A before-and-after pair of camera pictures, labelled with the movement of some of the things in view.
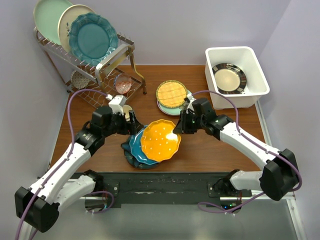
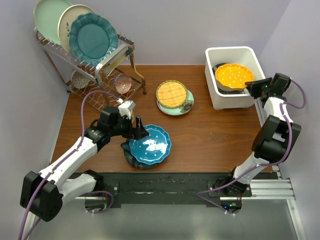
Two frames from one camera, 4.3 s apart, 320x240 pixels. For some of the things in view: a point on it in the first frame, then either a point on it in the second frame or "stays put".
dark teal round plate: (134, 162) stays put
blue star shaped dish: (130, 158) stays put
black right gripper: (182, 126) → (252, 87)
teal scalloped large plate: (91, 36) stays put
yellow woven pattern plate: (171, 94) stays put
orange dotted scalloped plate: (158, 141) → (234, 75)
